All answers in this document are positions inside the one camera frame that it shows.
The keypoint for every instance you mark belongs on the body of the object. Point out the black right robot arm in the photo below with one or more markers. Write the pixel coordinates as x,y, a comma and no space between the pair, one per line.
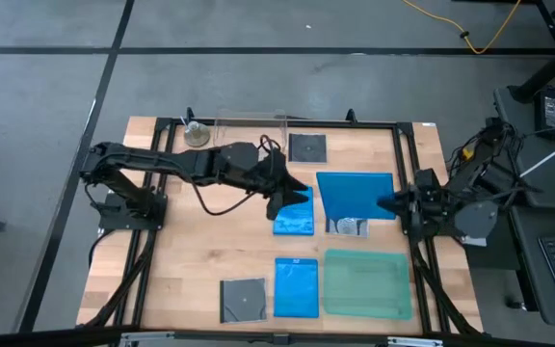
475,193

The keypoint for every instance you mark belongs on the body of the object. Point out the clear plastic bin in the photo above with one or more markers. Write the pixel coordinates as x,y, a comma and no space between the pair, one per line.
251,127

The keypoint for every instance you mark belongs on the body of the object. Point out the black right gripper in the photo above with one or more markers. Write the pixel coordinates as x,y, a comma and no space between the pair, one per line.
424,202

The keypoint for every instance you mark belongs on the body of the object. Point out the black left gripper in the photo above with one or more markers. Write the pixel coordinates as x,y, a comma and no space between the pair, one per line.
272,183

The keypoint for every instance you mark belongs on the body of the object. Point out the black stand leg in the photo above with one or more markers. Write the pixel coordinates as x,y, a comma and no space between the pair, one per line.
547,72

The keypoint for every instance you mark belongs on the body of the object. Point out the shiny CD jewel case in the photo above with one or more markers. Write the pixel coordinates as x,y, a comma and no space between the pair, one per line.
347,227

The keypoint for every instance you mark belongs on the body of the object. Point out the blue Blu-ray case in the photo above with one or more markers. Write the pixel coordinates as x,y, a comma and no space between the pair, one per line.
294,221
297,289
350,195

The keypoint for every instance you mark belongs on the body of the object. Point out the silver aluminium bracket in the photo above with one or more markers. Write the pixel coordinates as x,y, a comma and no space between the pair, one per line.
145,337
414,342

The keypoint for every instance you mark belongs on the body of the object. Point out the black aluminium table frame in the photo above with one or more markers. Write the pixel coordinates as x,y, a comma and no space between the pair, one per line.
354,124

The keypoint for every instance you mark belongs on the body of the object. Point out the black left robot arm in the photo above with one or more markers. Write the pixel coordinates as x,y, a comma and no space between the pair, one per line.
162,161

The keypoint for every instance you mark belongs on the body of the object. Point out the white paper sheet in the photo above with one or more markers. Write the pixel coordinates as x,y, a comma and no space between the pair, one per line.
475,241

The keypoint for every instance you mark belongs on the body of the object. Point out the black CD jewel case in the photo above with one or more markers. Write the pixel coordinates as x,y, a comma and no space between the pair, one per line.
243,301
308,148

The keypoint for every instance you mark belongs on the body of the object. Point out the black power adapter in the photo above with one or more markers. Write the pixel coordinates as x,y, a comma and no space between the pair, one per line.
553,113

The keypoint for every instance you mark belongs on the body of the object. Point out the teal plastic tray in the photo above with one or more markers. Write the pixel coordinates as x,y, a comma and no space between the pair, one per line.
366,284

